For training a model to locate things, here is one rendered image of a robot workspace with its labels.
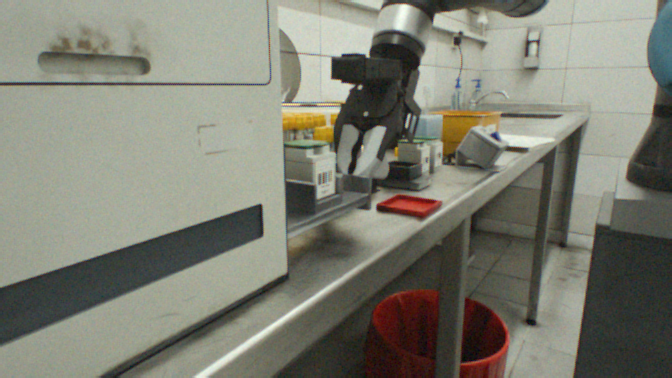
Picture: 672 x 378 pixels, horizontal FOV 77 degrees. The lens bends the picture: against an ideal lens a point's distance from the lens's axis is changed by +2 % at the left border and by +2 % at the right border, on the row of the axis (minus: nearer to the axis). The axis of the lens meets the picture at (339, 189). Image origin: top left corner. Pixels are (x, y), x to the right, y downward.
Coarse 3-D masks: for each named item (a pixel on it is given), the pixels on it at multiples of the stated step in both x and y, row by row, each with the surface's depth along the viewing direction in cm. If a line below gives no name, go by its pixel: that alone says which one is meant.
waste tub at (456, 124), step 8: (440, 112) 105; (448, 112) 109; (456, 112) 108; (464, 112) 107; (472, 112) 106; (480, 112) 105; (488, 112) 104; (496, 112) 103; (448, 120) 97; (456, 120) 96; (464, 120) 95; (472, 120) 94; (480, 120) 93; (488, 120) 96; (496, 120) 100; (448, 128) 97; (456, 128) 96; (464, 128) 95; (488, 128) 96; (496, 128) 101; (448, 136) 98; (456, 136) 96; (464, 136) 95; (448, 144) 98; (456, 144) 97; (448, 152) 98
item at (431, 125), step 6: (408, 120) 87; (414, 120) 86; (420, 120) 86; (426, 120) 85; (432, 120) 88; (438, 120) 91; (414, 126) 86; (420, 126) 86; (426, 126) 85; (432, 126) 88; (438, 126) 91; (420, 132) 86; (426, 132) 86; (432, 132) 89; (438, 132) 92; (444, 156) 93
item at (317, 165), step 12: (288, 156) 43; (300, 156) 42; (312, 156) 42; (324, 156) 43; (288, 168) 43; (300, 168) 42; (312, 168) 41; (324, 168) 43; (300, 180) 43; (312, 180) 42; (324, 180) 43; (324, 192) 44
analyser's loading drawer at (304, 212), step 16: (336, 176) 45; (352, 176) 50; (288, 192) 43; (304, 192) 42; (336, 192) 45; (352, 192) 50; (368, 192) 49; (288, 208) 44; (304, 208) 42; (320, 208) 42; (336, 208) 44; (352, 208) 47; (368, 208) 50; (288, 224) 39; (304, 224) 40
